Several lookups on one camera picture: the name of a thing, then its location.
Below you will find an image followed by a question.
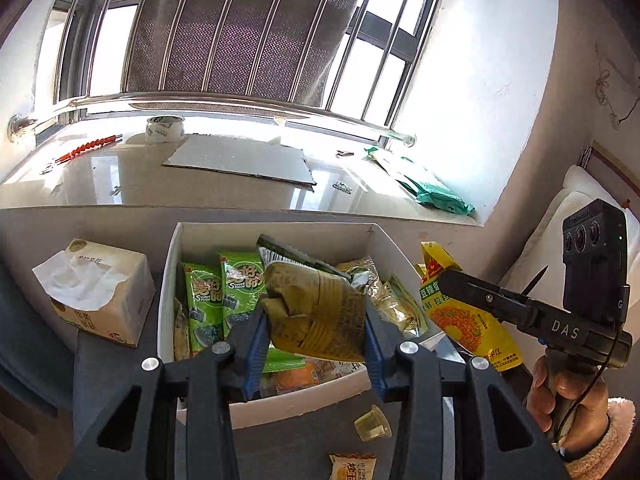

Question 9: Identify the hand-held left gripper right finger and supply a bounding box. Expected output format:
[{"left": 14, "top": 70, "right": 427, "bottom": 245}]
[{"left": 362, "top": 305, "right": 571, "bottom": 480}]

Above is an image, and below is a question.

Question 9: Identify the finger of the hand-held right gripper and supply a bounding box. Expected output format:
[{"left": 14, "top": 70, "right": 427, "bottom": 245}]
[{"left": 437, "top": 269, "right": 538, "bottom": 328}]

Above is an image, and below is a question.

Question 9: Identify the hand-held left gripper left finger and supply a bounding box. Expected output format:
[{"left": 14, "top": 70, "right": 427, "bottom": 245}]
[{"left": 60, "top": 305, "right": 271, "bottom": 480}]

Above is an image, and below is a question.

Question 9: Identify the yellow spicy strip snack packet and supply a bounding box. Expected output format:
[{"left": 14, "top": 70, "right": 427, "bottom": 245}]
[
  {"left": 419, "top": 241, "right": 523, "bottom": 373},
  {"left": 172, "top": 297, "right": 192, "bottom": 361}
]

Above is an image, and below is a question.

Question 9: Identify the white cardboard box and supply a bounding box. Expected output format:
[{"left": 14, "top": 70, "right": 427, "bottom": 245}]
[{"left": 157, "top": 221, "right": 451, "bottom": 430}]

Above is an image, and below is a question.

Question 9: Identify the gold black snack packet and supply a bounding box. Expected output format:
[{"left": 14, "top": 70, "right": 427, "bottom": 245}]
[{"left": 256, "top": 234, "right": 381, "bottom": 363}]

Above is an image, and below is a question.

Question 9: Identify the person's right forearm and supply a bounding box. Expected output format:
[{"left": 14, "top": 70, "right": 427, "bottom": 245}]
[{"left": 560, "top": 397, "right": 636, "bottom": 480}]

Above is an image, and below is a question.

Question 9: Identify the person's right hand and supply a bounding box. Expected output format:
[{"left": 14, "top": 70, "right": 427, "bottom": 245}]
[{"left": 525, "top": 355, "right": 612, "bottom": 446}]

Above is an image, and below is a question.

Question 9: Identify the green seaweed snack packet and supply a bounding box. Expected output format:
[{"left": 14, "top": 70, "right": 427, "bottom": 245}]
[
  {"left": 262, "top": 347, "right": 306, "bottom": 373},
  {"left": 217, "top": 252, "right": 266, "bottom": 331},
  {"left": 181, "top": 261, "right": 226, "bottom": 356}
]

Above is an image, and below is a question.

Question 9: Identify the orange snack packet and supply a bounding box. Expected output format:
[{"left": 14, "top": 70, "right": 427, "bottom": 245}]
[{"left": 272, "top": 365, "right": 321, "bottom": 396}]

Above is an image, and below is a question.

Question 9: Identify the clear pastry packet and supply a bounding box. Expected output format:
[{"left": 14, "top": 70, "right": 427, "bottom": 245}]
[{"left": 370, "top": 275, "right": 428, "bottom": 338}]

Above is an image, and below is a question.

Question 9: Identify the white pillow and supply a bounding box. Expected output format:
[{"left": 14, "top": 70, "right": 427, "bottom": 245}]
[{"left": 500, "top": 165, "right": 640, "bottom": 311}]

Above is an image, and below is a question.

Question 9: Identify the clear jelly cup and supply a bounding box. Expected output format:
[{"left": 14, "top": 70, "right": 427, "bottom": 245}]
[{"left": 354, "top": 405, "right": 392, "bottom": 442}]

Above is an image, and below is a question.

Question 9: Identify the crinkled cream snack packet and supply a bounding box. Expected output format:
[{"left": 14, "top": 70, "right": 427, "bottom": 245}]
[{"left": 335, "top": 257, "right": 386, "bottom": 301}]

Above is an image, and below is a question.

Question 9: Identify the orange cream biscuit packet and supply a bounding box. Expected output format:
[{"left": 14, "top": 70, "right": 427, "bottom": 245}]
[{"left": 329, "top": 452, "right": 377, "bottom": 480}]

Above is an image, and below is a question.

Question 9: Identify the pale green plastic packet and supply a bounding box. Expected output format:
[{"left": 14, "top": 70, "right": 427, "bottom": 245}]
[{"left": 365, "top": 145, "right": 426, "bottom": 181}]

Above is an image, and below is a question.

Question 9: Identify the tissue pack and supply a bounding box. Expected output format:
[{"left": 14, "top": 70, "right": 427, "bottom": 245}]
[{"left": 32, "top": 238, "right": 156, "bottom": 348}]

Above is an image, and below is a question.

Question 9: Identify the grey cardboard sheet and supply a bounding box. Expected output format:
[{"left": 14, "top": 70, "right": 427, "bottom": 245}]
[{"left": 161, "top": 134, "right": 317, "bottom": 192}]

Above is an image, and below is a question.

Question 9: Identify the clear tape roll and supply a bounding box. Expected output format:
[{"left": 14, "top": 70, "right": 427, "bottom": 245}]
[{"left": 145, "top": 115, "right": 186, "bottom": 145}]

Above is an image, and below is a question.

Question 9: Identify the red spiral stick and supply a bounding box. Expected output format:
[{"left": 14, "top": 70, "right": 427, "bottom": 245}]
[{"left": 52, "top": 132, "right": 123, "bottom": 163}]

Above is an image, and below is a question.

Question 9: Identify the metal window grille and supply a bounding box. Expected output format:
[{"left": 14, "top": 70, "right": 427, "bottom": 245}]
[{"left": 52, "top": 0, "right": 473, "bottom": 126}]

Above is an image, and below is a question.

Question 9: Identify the hanging grey mesh cloth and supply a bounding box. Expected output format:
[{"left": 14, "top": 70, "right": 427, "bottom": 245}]
[{"left": 125, "top": 0, "right": 383, "bottom": 108}]

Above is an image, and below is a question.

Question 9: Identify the steel window rail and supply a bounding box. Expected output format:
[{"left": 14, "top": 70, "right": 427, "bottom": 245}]
[{"left": 7, "top": 91, "right": 417, "bottom": 147}]

